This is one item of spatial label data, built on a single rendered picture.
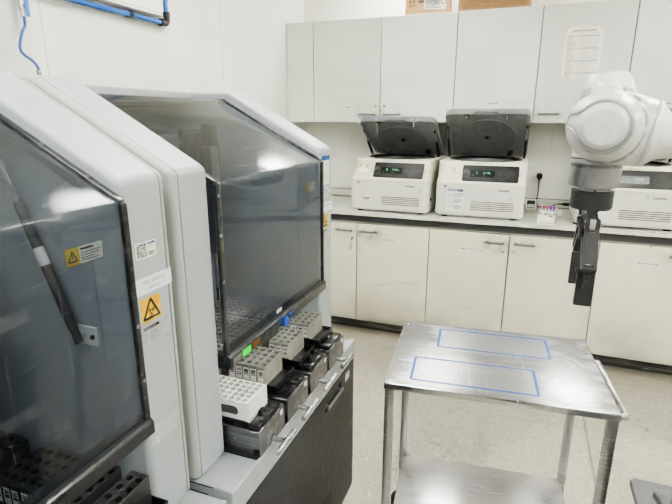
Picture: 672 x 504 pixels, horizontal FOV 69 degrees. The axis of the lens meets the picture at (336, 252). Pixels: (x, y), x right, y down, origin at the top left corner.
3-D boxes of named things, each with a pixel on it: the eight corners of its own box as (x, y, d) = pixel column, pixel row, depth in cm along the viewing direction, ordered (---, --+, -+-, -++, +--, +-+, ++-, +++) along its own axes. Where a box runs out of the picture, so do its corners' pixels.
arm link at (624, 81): (567, 154, 100) (563, 159, 89) (577, 73, 96) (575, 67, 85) (628, 156, 95) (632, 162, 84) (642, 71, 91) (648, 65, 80)
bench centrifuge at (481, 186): (433, 216, 328) (439, 108, 310) (447, 201, 384) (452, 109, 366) (522, 222, 309) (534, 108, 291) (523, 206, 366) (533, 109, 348)
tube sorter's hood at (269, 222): (66, 337, 133) (27, 90, 116) (201, 273, 188) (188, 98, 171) (230, 371, 115) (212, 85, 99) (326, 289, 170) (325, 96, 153)
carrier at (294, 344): (298, 346, 160) (298, 329, 158) (304, 347, 159) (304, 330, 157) (282, 362, 149) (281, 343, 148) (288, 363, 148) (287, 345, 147)
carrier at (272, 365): (276, 367, 146) (276, 349, 144) (282, 368, 145) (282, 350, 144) (257, 387, 135) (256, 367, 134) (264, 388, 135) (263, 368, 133)
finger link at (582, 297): (595, 270, 92) (595, 271, 92) (589, 305, 94) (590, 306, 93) (577, 268, 93) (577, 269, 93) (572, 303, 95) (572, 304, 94)
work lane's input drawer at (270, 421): (51, 403, 143) (47, 375, 141) (90, 380, 155) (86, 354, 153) (276, 463, 118) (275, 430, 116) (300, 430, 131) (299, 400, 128)
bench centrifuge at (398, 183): (349, 210, 349) (350, 116, 332) (376, 197, 405) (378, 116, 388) (427, 216, 329) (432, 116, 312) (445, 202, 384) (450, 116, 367)
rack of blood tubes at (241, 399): (151, 402, 131) (148, 382, 129) (175, 384, 140) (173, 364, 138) (249, 427, 121) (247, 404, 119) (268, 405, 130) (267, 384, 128)
